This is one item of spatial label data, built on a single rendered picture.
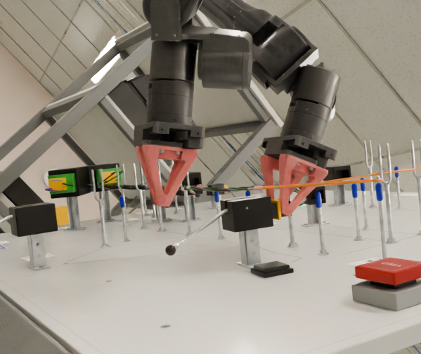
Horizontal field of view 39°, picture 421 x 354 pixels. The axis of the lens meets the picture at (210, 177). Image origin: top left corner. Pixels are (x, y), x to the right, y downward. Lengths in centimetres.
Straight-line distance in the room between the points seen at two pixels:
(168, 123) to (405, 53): 302
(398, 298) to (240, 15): 50
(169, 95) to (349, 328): 36
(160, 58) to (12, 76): 784
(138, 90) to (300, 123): 107
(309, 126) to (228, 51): 16
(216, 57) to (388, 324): 37
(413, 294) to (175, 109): 35
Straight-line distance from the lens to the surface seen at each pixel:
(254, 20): 88
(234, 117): 211
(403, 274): 57
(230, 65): 72
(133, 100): 180
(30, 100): 850
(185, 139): 71
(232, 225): 76
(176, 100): 72
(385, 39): 366
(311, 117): 80
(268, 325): 54
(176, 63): 73
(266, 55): 83
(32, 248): 96
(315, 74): 82
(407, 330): 53
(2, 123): 838
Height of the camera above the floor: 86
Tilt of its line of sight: 22 degrees up
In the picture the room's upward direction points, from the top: 42 degrees clockwise
